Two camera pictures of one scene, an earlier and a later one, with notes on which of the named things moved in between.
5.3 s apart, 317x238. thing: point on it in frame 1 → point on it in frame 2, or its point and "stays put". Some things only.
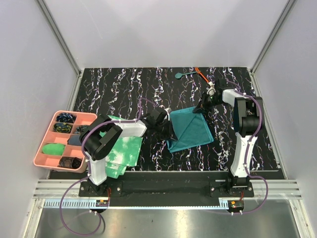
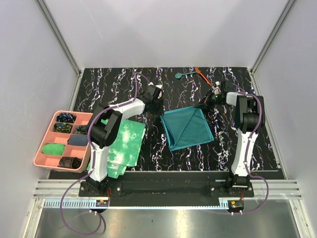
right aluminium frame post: (288, 8) stays put
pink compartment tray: (61, 148) stays put
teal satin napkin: (191, 129) stays put
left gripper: (170, 135) → (160, 111)
